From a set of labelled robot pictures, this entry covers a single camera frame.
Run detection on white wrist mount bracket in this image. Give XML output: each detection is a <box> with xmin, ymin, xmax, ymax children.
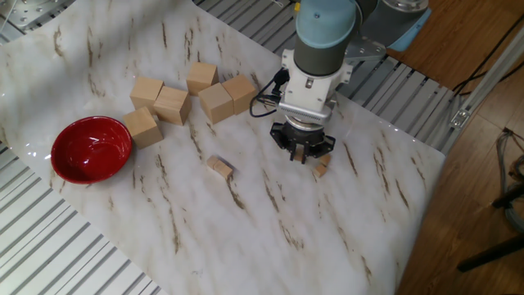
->
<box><xmin>278</xmin><ymin>48</ymin><xmax>355</xmax><ymax>122</ymax></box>

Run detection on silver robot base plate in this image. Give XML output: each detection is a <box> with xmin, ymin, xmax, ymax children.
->
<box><xmin>345</xmin><ymin>34</ymin><xmax>388</xmax><ymax>63</ymax></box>

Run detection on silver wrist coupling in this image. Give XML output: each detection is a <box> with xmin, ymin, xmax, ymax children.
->
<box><xmin>284</xmin><ymin>116</ymin><xmax>330</xmax><ymax>132</ymax></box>

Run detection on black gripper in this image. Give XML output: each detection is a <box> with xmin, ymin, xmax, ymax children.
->
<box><xmin>269</xmin><ymin>121</ymin><xmax>337</xmax><ymax>166</ymax></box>

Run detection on grey cable bundle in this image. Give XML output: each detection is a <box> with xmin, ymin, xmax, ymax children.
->
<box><xmin>494</xmin><ymin>126</ymin><xmax>524</xmax><ymax>234</ymax></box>

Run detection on silver perforated mount plate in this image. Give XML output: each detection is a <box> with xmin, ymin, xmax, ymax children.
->
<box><xmin>0</xmin><ymin>0</ymin><xmax>79</xmax><ymax>32</ymax></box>

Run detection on black gripper cable bundle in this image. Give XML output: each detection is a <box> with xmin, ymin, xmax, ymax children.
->
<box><xmin>248</xmin><ymin>67</ymin><xmax>291</xmax><ymax>119</ymax></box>

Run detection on thin black floor cables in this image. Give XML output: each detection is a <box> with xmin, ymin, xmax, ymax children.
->
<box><xmin>451</xmin><ymin>11</ymin><xmax>524</xmax><ymax>98</ymax></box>

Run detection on aluminium frame post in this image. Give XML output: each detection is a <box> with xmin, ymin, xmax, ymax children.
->
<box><xmin>440</xmin><ymin>24</ymin><xmax>524</xmax><ymax>156</ymax></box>

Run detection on black stand legs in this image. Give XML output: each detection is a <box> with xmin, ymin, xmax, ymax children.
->
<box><xmin>456</xmin><ymin>179</ymin><xmax>524</xmax><ymax>274</ymax></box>

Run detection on large wooden cube block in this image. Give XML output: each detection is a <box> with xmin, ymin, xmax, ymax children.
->
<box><xmin>221</xmin><ymin>74</ymin><xmax>258</xmax><ymax>116</ymax></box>
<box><xmin>197</xmin><ymin>82</ymin><xmax>236</xmax><ymax>125</ymax></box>
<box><xmin>122</xmin><ymin>106</ymin><xmax>165</xmax><ymax>150</ymax></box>
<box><xmin>152</xmin><ymin>85</ymin><xmax>192</xmax><ymax>127</ymax></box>
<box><xmin>186</xmin><ymin>61</ymin><xmax>220</xmax><ymax>97</ymax></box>
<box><xmin>129</xmin><ymin>76</ymin><xmax>165</xmax><ymax>116</ymax></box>

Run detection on glossy marble pattern mat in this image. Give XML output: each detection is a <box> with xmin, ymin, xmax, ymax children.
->
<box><xmin>0</xmin><ymin>0</ymin><xmax>447</xmax><ymax>295</ymax></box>

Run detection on red glossy bowl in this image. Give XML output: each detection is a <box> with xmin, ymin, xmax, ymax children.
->
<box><xmin>50</xmin><ymin>116</ymin><xmax>133</xmax><ymax>185</ymax></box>

